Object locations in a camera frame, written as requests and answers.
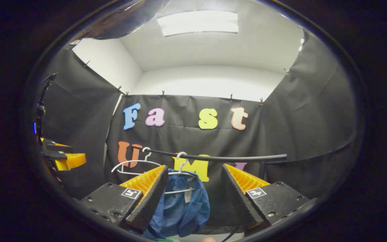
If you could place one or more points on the black backdrop cloth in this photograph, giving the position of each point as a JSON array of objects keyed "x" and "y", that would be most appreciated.
[{"x": 180, "y": 137}]

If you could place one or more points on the green laundry hamper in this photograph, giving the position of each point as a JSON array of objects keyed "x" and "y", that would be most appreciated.
[{"x": 166, "y": 239}]

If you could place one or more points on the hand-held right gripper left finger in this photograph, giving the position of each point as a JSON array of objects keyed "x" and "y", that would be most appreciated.
[{"x": 149, "y": 198}]

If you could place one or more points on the white plastic hanger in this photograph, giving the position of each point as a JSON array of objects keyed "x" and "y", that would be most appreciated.
[
  {"x": 136, "y": 161},
  {"x": 181, "y": 161}
]

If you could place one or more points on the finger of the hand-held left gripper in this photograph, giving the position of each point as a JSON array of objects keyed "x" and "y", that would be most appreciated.
[
  {"x": 57, "y": 149},
  {"x": 74, "y": 160}
]

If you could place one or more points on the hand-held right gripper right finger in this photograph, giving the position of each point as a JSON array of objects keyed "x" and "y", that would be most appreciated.
[{"x": 240, "y": 198}]

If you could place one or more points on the black clothes rail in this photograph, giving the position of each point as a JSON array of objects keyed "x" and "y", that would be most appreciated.
[{"x": 233, "y": 158}]

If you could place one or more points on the ceiling light panel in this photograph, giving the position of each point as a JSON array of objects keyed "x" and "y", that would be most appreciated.
[{"x": 198, "y": 22}]

